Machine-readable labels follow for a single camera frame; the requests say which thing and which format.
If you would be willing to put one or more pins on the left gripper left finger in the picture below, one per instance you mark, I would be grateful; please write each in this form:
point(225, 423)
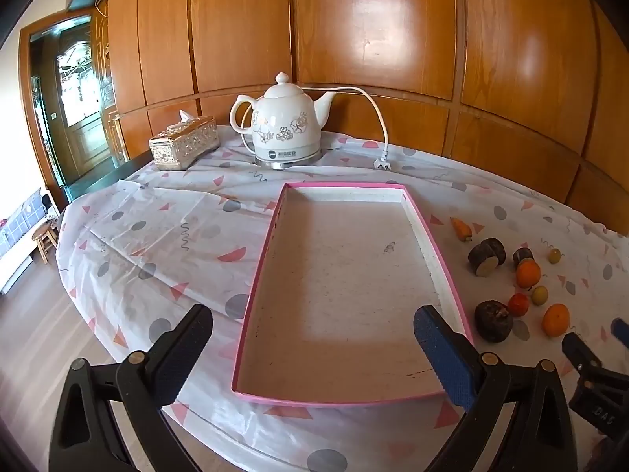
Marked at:
point(86, 436)

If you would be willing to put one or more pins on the pink rimmed tray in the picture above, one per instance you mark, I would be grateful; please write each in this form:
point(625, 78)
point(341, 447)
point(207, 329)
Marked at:
point(330, 317)

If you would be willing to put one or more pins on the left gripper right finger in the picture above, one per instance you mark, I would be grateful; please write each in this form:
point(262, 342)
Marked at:
point(539, 436)

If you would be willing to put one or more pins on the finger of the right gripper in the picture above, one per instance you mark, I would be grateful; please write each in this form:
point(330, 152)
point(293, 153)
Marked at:
point(620, 330)
point(579, 354)

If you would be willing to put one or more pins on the yellow green small fruit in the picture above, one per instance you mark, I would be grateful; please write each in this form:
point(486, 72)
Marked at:
point(539, 295)

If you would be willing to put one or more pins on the patterned white tablecloth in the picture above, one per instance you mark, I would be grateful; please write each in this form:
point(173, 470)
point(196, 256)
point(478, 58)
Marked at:
point(135, 257)

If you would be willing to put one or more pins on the dark cut root large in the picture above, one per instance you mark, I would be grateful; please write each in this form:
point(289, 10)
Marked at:
point(485, 257)

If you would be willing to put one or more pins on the small orange carrot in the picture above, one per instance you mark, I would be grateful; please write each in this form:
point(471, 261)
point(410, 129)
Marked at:
point(462, 230)

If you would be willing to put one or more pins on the white ceramic electric kettle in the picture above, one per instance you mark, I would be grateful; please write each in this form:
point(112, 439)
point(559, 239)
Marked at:
point(284, 124)

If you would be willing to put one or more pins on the red tomato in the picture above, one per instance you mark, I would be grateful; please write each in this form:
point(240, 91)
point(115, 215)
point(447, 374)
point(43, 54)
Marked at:
point(518, 305)

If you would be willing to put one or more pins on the wooden door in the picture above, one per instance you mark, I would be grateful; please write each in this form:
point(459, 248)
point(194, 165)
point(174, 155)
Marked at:
point(67, 99)

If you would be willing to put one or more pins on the dark round root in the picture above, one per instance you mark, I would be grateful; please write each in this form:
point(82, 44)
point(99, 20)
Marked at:
point(493, 321)

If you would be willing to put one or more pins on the orange mandarin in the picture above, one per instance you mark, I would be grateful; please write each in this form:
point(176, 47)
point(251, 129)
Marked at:
point(556, 321)
point(528, 273)

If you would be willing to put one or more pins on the ornate white tissue box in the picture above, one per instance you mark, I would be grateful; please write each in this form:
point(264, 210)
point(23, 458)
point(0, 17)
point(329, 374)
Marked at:
point(179, 145)

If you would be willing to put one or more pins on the wooden stool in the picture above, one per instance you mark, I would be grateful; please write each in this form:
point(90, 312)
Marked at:
point(45, 238)

